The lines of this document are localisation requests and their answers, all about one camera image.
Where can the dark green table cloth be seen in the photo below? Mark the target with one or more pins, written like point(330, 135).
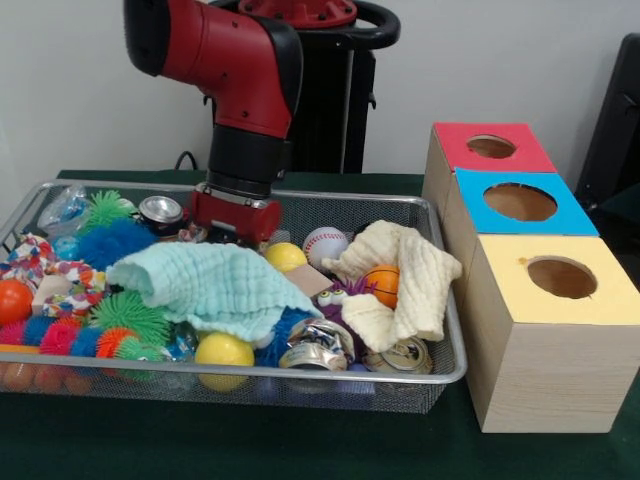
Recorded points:
point(250, 445)

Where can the orange toy basketball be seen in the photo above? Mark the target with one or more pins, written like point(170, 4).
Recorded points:
point(385, 287)

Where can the red orange ball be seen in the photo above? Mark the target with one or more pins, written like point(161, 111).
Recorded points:
point(15, 300)

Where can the rainbow spiky caterpillar toy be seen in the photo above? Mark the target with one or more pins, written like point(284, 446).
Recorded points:
point(60, 337)

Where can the light blue knit cloth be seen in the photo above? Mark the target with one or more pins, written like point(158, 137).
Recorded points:
point(215, 285)

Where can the blue white crushed can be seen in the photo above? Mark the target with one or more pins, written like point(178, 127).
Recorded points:
point(315, 350)

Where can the green covered side table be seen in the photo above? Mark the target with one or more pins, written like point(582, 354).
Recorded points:
point(625, 197)

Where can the black upright panel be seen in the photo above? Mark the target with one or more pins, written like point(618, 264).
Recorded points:
point(620, 125)

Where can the yellow ball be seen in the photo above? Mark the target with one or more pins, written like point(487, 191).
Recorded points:
point(222, 350)
point(285, 256)

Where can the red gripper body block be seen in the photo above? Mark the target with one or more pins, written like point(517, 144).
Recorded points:
point(235, 217)

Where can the blue spiky eyed toy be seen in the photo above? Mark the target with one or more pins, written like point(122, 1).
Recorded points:
point(115, 242)
point(285, 330)

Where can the wooden box with three holes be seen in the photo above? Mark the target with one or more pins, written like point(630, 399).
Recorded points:
point(550, 375)

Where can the plain green spiky ball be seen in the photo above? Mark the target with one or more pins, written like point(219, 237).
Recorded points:
point(130, 312)

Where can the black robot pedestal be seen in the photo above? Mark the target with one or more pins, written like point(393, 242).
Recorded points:
point(340, 100)

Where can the clear mesh bin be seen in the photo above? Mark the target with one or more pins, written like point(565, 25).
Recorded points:
point(430, 382)

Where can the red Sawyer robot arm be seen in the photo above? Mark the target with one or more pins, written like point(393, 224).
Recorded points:
point(240, 65)

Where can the cream knit cloth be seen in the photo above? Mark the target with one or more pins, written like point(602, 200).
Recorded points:
point(425, 280)

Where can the purple spiky eyed toy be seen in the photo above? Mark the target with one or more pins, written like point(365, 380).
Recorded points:
point(329, 314)

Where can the white printed ball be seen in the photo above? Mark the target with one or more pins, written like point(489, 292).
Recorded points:
point(325, 242)

